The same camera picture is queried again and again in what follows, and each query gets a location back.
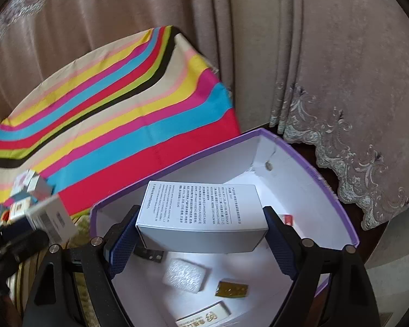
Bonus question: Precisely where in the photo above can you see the white box with gold lettering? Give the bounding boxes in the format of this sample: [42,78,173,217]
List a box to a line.
[175,301,231,327]

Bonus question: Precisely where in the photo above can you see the white foam block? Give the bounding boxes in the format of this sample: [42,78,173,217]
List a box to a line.
[163,258,212,294]

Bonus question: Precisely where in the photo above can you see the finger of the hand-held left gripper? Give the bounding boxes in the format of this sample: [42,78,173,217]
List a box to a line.
[0,247,40,280]
[0,219,51,254]

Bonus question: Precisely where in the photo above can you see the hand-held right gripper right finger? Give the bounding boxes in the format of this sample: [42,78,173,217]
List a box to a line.
[263,206,380,327]

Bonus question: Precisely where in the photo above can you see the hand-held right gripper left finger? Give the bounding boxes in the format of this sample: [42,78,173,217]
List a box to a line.
[22,205,140,327]

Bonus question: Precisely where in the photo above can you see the beige curtain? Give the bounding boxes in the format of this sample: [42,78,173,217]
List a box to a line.
[0,0,409,230]

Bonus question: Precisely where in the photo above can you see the green beige striped cushion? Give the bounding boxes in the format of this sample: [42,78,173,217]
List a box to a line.
[7,211,96,327]

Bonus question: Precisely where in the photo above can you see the gold foil box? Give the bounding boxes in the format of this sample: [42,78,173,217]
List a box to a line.
[214,279,249,300]

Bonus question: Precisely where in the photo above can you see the colourful striped cloth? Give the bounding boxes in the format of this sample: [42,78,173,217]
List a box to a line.
[0,25,241,232]

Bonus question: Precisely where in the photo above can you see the white box with blue label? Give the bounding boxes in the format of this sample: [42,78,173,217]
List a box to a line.
[24,196,77,246]

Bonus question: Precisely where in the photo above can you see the purple storage box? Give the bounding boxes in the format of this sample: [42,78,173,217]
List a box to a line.
[89,128,360,327]

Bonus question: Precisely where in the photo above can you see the white box with pink print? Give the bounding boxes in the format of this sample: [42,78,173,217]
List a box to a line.
[15,169,52,202]

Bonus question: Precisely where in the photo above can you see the large white text-printed box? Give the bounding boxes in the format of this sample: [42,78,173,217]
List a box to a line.
[136,180,269,254]

